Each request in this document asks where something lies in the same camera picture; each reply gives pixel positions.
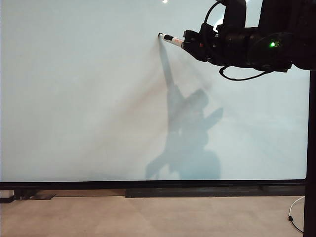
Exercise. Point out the black vertical stand post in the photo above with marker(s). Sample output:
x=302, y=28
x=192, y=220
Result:
x=310, y=148

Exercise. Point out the black floor strip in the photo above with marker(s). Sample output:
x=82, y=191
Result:
x=197, y=193

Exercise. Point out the white whiteboard marker pen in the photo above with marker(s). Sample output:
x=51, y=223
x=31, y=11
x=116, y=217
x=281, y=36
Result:
x=170, y=38

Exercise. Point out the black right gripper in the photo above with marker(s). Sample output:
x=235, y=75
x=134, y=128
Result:
x=213, y=47

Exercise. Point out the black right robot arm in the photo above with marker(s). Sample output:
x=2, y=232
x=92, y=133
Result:
x=271, y=24

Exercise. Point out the black whiteboard stand foot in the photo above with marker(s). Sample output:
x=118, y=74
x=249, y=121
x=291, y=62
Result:
x=22, y=195

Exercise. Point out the white glass whiteboard black frame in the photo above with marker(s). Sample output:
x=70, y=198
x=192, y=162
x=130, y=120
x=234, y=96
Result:
x=74, y=98

